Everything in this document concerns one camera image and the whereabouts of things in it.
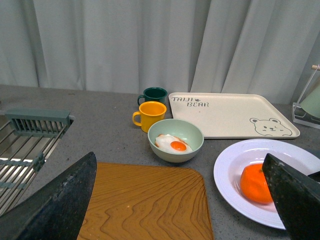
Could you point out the light green bowl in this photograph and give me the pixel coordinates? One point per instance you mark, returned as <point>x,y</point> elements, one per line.
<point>184,130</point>

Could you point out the dark green enamel mug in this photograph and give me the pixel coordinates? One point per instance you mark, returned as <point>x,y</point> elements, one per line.
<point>156,94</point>

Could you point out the grey blue folded cloth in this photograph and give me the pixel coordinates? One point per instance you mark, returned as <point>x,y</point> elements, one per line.
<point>315,175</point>

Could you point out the fake fried egg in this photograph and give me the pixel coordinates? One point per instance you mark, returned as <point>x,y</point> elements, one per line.
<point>172,144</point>

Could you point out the white curtain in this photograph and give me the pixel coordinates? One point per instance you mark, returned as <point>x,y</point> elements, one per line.
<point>263,47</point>

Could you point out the white round plate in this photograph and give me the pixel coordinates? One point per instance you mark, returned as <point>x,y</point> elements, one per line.
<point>230,164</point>

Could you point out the light green plastic cup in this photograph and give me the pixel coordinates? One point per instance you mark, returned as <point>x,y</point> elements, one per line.
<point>311,104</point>

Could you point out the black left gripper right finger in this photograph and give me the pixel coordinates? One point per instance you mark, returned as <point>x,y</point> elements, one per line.
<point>296,198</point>

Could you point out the cream bear serving tray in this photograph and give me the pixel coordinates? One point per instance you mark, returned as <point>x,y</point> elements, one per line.
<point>232,116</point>

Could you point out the yellow enamel mug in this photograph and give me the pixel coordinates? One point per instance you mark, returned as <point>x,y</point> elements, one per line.
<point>149,113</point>

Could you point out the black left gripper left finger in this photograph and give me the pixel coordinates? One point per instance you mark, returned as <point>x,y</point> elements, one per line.
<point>57,210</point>

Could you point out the green sink drying rack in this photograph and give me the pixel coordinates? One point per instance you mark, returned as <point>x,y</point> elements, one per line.
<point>28,136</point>

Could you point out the wooden cutting board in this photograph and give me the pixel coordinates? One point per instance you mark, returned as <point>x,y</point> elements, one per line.
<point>139,202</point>

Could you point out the clear acrylic cup rack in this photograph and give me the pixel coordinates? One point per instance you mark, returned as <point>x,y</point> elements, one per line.
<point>298,114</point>

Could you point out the orange mandarin fruit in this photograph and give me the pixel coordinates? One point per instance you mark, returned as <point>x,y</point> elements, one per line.
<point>253,184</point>

